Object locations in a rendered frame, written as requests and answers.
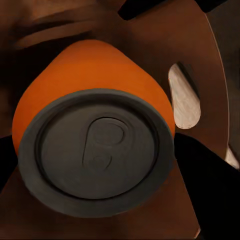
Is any trash can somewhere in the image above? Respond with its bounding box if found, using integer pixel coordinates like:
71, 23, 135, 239
0, 0, 230, 240

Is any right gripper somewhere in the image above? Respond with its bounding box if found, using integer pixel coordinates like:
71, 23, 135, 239
118, 0, 228, 20

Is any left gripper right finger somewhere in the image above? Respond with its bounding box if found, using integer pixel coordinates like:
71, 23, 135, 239
174, 133, 240, 240

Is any can of soda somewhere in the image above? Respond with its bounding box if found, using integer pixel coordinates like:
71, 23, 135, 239
12, 39, 176, 218

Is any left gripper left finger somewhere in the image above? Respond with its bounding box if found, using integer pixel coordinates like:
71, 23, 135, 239
0, 135, 18, 192

